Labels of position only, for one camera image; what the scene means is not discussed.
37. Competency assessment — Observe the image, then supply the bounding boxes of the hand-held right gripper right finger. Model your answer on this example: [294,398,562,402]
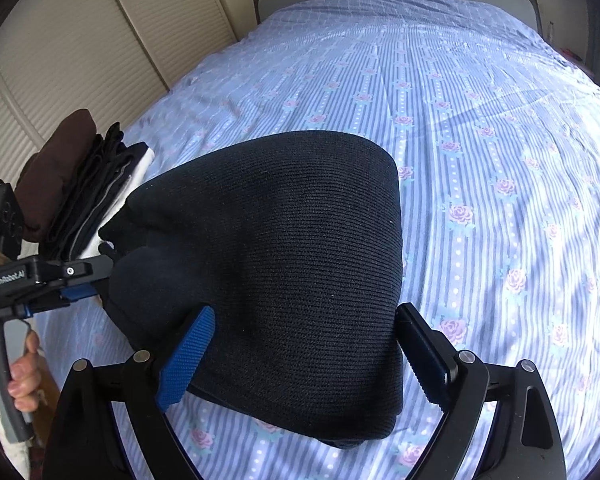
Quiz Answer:
[395,302,568,480]

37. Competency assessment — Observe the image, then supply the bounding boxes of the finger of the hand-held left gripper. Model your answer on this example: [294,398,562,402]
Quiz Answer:
[35,254,117,287]
[27,282,103,318]

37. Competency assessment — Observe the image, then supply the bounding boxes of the black fleece pants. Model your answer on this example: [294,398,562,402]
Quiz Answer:
[98,131,407,451]

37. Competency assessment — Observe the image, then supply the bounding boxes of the blue floral striped bed cover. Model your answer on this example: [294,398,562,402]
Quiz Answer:
[30,0,600,480]

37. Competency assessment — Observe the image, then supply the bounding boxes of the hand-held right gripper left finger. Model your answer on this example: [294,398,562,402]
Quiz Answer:
[42,305,217,480]

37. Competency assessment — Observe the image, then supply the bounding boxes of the white folded garment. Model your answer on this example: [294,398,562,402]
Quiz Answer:
[75,147,156,261]

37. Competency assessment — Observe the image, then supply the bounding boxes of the cream wardrobe doors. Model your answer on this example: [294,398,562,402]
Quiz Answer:
[0,0,242,221]

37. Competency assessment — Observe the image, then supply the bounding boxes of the brown folded garment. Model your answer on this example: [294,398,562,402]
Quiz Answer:
[17,108,99,243]

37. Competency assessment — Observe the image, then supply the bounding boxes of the person's left hand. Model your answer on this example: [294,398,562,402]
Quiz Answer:
[7,334,44,412]

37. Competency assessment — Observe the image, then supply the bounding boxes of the black folded clothes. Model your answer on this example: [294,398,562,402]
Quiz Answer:
[45,122,149,262]

